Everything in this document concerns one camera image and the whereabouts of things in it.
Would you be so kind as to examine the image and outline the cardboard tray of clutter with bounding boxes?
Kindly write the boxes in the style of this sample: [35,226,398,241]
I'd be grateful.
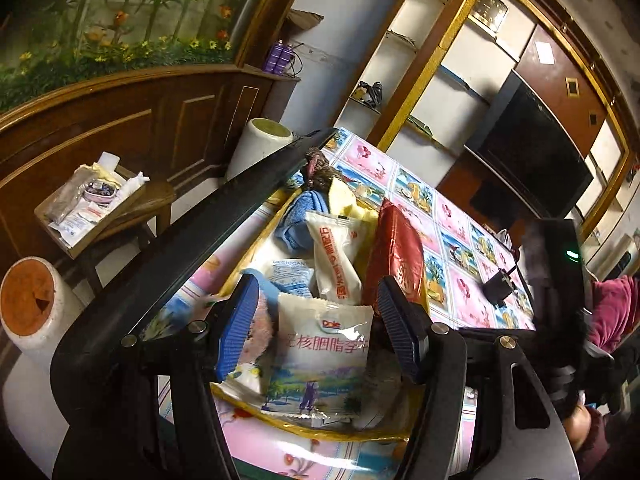
[35,152,150,260]

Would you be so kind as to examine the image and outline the gold cardboard box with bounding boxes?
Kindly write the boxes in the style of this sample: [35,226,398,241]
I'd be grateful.
[212,183,428,440]

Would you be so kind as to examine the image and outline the white roll near table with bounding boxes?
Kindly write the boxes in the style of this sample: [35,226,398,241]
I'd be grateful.
[226,118,293,181]

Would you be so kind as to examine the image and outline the black television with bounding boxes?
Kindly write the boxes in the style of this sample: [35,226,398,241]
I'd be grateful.
[464,70,593,218]

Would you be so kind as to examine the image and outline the white foam roll orange end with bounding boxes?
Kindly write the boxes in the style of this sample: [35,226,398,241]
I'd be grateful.
[0,256,87,376]

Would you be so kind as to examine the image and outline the purple bottle pair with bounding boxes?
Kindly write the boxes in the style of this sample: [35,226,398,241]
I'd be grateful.
[262,40,294,75]

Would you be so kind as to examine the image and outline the colourful printed tablecloth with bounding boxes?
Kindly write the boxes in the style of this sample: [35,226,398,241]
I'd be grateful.
[141,129,533,479]

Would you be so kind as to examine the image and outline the dark items on shelf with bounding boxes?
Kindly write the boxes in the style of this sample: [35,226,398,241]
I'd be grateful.
[350,81,383,110]

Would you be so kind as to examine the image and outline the white red-lettered snack bag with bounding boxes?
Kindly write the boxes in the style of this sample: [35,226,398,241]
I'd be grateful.
[305,210,367,306]

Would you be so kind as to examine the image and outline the Dole landscape snack bag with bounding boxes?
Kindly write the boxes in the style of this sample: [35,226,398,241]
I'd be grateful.
[262,294,373,418]

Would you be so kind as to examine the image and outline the red foil snack bag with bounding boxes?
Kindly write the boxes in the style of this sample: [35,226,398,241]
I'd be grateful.
[361,198,426,316]

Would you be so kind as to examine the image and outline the blue towel in box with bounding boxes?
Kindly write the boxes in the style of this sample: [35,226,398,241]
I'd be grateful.
[274,191,329,254]

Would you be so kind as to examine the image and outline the small wooden side table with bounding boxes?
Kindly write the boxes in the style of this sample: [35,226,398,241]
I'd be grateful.
[58,180,177,294]

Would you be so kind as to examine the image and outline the magenta sleeved forearm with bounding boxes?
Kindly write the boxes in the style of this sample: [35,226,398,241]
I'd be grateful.
[589,275,639,353]

